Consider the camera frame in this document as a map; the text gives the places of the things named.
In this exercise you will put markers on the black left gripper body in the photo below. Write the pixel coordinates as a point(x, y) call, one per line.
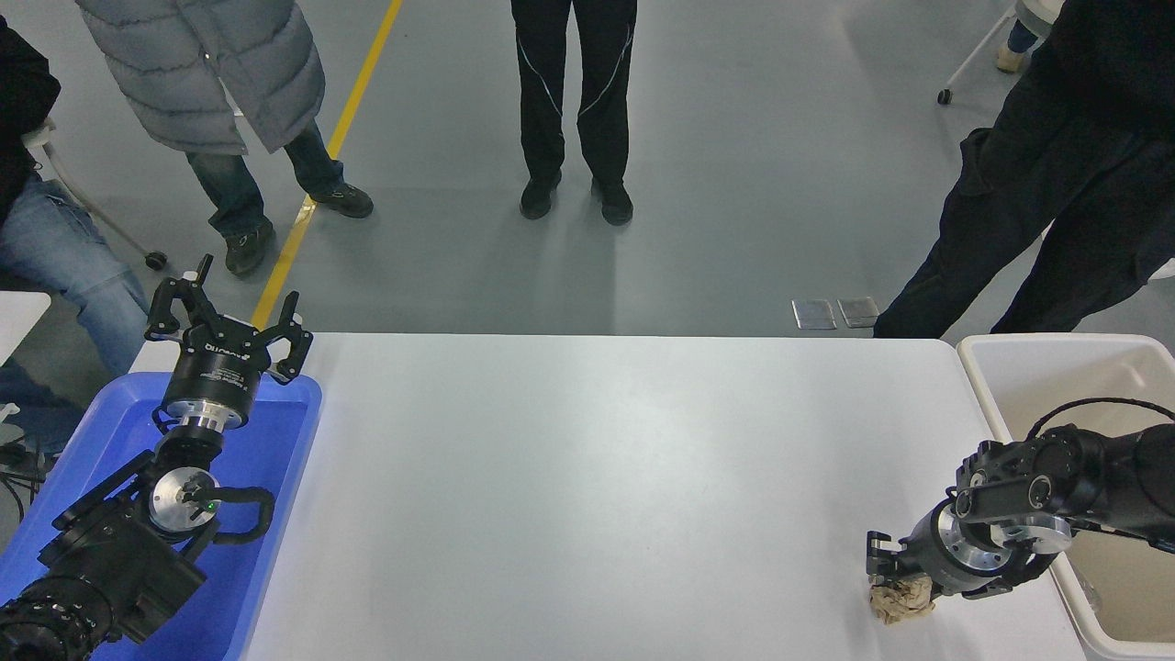
point(216, 372)

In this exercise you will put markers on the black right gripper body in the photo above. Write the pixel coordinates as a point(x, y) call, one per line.
point(936, 565)

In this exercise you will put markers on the tan paper ball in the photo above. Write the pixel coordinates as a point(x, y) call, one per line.
point(904, 603)

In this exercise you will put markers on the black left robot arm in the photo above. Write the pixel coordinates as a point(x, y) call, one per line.
point(110, 560)

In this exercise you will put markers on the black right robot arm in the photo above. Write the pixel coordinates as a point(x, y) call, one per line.
point(1083, 468)

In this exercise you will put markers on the blue plastic tray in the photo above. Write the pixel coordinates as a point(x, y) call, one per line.
point(266, 441)

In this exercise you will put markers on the large pale plastic bin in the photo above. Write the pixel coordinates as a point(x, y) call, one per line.
point(1120, 606)

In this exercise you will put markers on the white wheeled chair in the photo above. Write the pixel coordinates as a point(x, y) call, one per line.
point(101, 216)
point(973, 55)

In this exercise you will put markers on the seated person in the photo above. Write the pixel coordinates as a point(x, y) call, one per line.
point(64, 257)

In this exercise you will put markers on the small white table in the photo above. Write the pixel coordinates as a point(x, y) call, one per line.
point(18, 321)

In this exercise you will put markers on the silver floor plate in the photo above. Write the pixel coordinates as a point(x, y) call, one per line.
point(858, 312)
point(814, 314)

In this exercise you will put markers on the distant person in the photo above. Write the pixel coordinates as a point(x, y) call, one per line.
point(1014, 46)

